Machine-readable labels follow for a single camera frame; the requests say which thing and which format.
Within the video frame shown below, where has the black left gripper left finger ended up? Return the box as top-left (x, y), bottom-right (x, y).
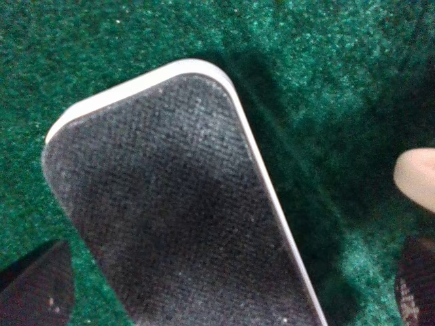
top-left (1, 240), bottom-right (75, 325)

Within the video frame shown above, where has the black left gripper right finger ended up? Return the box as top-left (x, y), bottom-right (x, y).
top-left (394, 237), bottom-right (434, 325)

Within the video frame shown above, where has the black and white board eraser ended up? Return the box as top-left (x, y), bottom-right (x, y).
top-left (41, 58), bottom-right (327, 325)

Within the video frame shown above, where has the cream ceramic teapot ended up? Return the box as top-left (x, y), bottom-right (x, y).
top-left (394, 148), bottom-right (434, 212)

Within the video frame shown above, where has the green velvet table cloth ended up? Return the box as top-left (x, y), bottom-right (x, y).
top-left (1, 1), bottom-right (434, 325)

